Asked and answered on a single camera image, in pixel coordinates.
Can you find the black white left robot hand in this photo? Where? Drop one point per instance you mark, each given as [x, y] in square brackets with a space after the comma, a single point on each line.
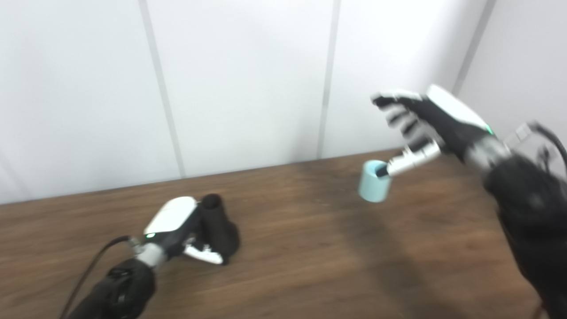
[175, 221]

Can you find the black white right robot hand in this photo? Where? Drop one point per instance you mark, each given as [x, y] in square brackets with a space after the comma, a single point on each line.
[443, 119]

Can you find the black funnel-shaped nozzle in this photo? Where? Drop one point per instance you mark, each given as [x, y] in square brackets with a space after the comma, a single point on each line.
[221, 230]

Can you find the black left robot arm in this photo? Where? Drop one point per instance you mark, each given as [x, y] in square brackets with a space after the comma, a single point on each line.
[119, 288]

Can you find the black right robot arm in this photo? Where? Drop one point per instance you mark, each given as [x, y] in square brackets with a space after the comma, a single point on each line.
[531, 212]

